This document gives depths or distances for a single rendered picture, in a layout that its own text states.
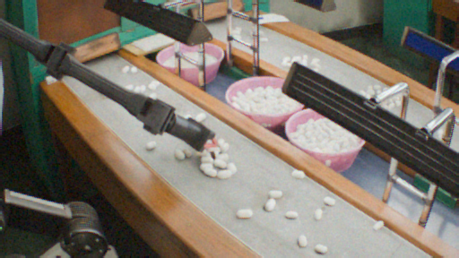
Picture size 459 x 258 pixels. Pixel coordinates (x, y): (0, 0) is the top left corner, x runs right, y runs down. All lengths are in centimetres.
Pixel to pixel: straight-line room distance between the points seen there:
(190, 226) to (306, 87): 42
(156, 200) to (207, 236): 19
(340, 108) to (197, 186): 49
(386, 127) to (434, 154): 14
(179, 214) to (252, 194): 21
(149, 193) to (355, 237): 55
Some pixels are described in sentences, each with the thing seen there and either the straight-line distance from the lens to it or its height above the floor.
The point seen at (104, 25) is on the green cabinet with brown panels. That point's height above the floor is 90.
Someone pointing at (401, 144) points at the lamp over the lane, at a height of 107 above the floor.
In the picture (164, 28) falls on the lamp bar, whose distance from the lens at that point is 153.
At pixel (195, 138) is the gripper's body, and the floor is 82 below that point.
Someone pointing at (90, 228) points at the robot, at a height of 79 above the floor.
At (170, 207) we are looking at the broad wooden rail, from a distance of 129.
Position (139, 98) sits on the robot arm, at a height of 97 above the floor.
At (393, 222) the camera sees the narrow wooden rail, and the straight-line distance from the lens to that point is 127.
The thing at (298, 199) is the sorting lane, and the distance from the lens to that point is 135.
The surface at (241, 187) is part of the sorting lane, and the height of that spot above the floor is 74.
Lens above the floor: 159
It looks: 32 degrees down
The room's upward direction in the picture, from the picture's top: 1 degrees counter-clockwise
